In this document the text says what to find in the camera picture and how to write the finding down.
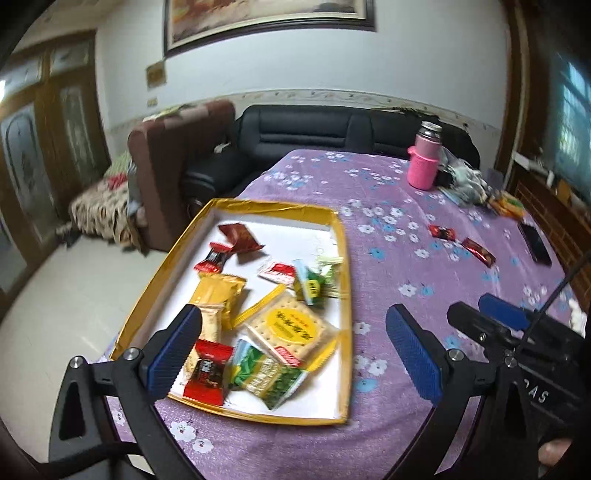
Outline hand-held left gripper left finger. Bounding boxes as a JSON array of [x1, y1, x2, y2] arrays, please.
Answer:
[[48, 303, 206, 480]]

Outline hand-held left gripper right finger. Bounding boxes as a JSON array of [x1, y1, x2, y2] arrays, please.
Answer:
[[385, 302, 543, 480]]

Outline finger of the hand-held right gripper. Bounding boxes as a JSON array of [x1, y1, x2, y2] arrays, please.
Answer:
[[446, 301, 515, 365], [478, 293, 536, 330]]

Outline large red black candy packet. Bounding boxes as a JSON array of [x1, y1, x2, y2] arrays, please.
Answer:
[[183, 339, 234, 407]]

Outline pale cracker packet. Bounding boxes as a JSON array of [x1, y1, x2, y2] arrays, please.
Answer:
[[182, 307, 218, 384]]

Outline golden snack packet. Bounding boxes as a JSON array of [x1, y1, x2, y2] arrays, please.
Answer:
[[189, 272, 247, 329]]

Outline pale green candy packet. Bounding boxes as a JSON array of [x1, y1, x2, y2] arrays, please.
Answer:
[[316, 255, 345, 298]]

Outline yellow label cracker packet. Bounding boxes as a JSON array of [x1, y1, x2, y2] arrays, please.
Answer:
[[233, 284, 340, 372]]

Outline green teal snack packet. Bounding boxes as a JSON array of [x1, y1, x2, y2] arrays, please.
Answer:
[[293, 259, 326, 306]]

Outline white red snack packet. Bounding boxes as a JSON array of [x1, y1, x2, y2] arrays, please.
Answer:
[[257, 261, 296, 286]]

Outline dark red snack packet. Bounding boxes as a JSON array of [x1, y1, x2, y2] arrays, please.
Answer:
[[218, 222, 265, 254]]

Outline gold cardboard box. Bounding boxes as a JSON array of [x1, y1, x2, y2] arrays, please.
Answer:
[[110, 198, 352, 428]]

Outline person's right hand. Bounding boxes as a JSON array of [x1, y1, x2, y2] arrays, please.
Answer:
[[538, 438, 573, 468]]

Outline black phone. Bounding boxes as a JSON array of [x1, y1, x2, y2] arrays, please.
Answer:
[[517, 222, 553, 266]]

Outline purple floral tablecloth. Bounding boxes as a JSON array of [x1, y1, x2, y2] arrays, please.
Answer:
[[99, 148, 578, 480]]

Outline orange box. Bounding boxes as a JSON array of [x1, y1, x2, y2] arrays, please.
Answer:
[[487, 191, 527, 220]]

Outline wooden cabinet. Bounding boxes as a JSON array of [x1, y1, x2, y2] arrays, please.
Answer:
[[494, 0, 591, 287]]

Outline pile of plastic bags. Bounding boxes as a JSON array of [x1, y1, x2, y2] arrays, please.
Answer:
[[436, 148, 492, 206]]

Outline white cylindrical device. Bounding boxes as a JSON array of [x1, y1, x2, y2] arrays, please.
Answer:
[[513, 154, 555, 178]]

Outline patterned blanket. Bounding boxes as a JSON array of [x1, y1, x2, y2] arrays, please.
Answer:
[[69, 152, 148, 250]]

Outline pink thermos bottle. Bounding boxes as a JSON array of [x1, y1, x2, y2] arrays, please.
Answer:
[[406, 121, 444, 191]]

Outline brown armchair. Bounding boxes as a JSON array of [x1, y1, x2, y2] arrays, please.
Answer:
[[127, 100, 236, 252]]

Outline stack of papers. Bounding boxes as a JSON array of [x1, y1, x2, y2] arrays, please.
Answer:
[[143, 104, 195, 123]]

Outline black leather sofa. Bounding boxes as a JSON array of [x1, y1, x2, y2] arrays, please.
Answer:
[[185, 105, 481, 215]]

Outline wooden doors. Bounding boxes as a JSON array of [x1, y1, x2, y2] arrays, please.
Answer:
[[0, 30, 112, 315]]

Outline framed painting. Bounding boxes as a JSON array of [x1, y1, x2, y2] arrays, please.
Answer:
[[163, 0, 377, 60]]

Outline black cable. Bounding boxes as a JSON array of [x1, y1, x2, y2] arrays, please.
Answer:
[[519, 254, 591, 358]]

